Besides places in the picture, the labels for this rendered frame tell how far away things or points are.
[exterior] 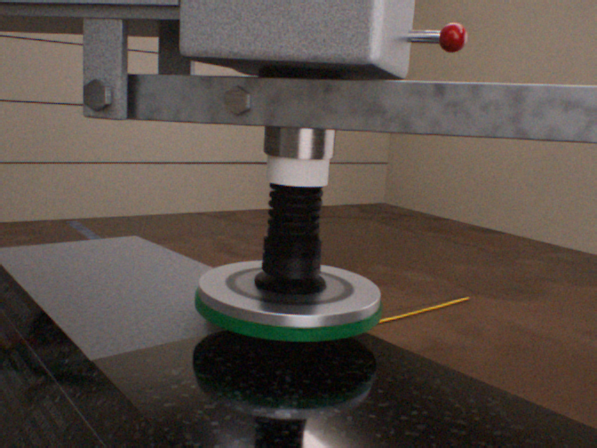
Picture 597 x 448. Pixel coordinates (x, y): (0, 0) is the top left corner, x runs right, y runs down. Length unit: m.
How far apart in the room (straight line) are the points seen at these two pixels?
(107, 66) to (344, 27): 0.27
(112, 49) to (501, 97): 0.40
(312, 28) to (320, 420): 0.35
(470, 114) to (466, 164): 6.08
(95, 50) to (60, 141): 4.86
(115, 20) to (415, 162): 6.58
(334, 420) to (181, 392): 0.14
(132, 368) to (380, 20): 0.40
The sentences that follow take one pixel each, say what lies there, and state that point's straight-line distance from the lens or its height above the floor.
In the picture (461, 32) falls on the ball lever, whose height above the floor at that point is 1.20.
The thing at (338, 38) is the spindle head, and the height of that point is 1.17.
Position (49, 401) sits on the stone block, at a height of 0.81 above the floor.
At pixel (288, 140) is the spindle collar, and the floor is 1.08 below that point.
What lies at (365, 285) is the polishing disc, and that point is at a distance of 0.73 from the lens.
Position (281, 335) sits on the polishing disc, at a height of 0.89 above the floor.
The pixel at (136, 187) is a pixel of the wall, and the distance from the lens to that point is 5.79.
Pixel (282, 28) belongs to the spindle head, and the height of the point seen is 1.18.
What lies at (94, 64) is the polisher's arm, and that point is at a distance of 0.70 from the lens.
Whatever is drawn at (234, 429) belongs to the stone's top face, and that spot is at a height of 0.85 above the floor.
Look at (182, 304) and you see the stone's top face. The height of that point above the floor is 0.85.
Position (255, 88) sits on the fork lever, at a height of 1.13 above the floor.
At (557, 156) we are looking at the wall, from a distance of 6.07.
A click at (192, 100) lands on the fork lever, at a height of 1.11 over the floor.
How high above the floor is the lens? 1.11
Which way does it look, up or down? 11 degrees down
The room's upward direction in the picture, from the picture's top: 4 degrees clockwise
